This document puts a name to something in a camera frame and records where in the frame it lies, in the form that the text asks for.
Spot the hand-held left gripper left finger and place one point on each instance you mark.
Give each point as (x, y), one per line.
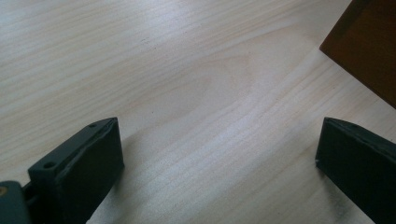
(81, 174)

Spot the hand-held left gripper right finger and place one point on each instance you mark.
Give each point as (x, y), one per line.
(361, 168)

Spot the dark brown wooden box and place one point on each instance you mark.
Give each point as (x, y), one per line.
(367, 43)

